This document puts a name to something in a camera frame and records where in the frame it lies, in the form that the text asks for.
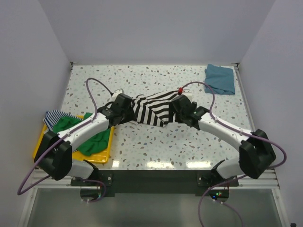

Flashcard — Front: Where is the black white striped tank top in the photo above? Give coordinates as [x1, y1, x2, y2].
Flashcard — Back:
[131, 90, 179, 127]

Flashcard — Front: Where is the blue white striped tank top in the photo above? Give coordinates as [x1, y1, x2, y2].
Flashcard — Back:
[43, 109, 72, 131]

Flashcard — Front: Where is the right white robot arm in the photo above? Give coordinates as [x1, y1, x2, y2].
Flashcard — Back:
[169, 95, 276, 186]

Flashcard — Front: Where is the yellow plastic tray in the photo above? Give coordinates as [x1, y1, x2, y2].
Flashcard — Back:
[33, 115, 114, 164]

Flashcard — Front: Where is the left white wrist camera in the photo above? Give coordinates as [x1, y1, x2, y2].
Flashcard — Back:
[111, 88, 124, 101]

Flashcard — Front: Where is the blue ribbed tank top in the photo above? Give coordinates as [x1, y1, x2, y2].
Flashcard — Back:
[205, 64, 235, 95]

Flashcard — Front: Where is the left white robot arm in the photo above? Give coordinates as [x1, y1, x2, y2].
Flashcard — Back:
[34, 93, 135, 185]

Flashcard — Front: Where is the green tank top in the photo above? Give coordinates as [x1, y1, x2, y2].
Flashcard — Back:
[50, 113, 111, 156]

